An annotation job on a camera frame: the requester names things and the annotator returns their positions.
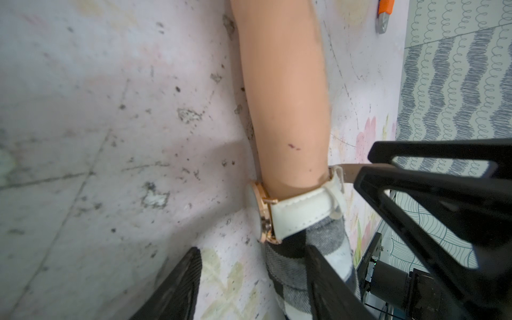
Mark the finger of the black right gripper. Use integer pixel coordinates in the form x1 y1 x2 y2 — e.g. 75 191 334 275
354 139 511 319

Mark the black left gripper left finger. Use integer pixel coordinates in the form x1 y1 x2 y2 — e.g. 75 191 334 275
130 247 203 320

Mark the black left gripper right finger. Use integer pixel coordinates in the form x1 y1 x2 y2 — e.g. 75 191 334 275
305 245 374 320

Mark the white strap rose-gold watch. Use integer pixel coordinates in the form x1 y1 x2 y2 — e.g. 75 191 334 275
245 164 366 245

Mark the black white checkered sleeve forearm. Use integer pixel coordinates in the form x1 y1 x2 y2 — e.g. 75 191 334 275
264 217 361 319

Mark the pink floral table mat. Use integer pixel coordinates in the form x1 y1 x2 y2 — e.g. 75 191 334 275
0 0 411 320

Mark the orange handle adjustable wrench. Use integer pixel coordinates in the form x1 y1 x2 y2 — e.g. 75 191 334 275
376 0 395 34

